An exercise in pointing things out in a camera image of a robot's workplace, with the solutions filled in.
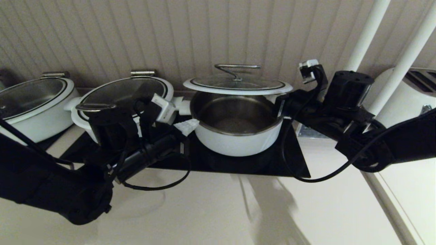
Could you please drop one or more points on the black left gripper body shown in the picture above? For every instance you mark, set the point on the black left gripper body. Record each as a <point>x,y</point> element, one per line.
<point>150,154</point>

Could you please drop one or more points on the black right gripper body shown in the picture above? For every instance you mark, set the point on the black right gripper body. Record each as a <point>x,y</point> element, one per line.
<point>299,107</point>

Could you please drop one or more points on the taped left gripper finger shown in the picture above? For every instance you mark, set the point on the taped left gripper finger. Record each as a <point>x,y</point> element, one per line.
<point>185,124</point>
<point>190,131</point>

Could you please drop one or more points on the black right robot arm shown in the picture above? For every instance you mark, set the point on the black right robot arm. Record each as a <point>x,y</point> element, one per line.
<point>347,88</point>

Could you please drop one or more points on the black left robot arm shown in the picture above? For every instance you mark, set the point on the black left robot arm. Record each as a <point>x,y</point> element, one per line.
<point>51,190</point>

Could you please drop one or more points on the middle white pot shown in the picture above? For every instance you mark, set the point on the middle white pot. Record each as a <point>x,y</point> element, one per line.
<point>115,92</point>

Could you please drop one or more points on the clear acrylic sign plate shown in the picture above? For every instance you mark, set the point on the clear acrylic sign plate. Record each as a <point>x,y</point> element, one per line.
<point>306,132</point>

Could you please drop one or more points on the black glass induction cooktop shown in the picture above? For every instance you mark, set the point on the black glass induction cooktop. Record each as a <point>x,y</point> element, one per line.
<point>56,139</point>
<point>238,166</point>

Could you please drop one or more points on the white round pole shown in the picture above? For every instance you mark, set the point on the white round pole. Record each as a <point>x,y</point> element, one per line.
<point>368,34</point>
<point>405,61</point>

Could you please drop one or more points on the white toaster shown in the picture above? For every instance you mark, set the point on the white toaster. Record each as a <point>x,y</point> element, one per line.
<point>408,102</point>

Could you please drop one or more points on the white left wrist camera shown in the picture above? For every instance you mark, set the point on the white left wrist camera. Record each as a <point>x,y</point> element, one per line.
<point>163,109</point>

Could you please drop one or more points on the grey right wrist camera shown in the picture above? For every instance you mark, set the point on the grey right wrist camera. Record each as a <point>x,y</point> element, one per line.
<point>308,69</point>

